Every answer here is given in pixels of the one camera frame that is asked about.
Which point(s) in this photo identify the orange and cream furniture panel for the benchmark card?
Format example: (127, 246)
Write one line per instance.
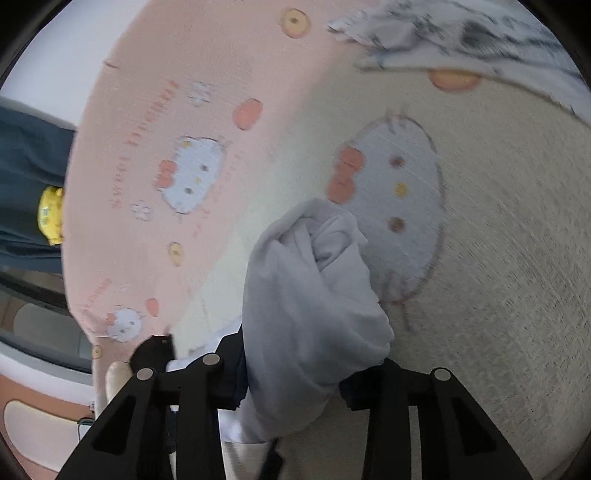
(32, 406)

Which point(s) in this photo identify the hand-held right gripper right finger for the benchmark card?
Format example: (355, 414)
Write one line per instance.
(364, 383)

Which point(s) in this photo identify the white shirt with navy trim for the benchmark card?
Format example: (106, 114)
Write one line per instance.
(304, 300)

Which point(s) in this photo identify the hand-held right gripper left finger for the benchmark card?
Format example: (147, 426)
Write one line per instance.
(226, 378)

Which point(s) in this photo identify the small white printed cloth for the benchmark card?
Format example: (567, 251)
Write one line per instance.
(461, 32)

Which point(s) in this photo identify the dark grey cloth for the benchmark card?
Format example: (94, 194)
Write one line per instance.
(27, 184)

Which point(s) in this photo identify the black folded garment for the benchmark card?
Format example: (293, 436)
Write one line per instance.
(154, 353)

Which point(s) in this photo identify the pink and cream cartoon blanket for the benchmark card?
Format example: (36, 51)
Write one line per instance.
(485, 277)

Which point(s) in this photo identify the yellow plush toy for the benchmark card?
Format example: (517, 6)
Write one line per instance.
(51, 214)

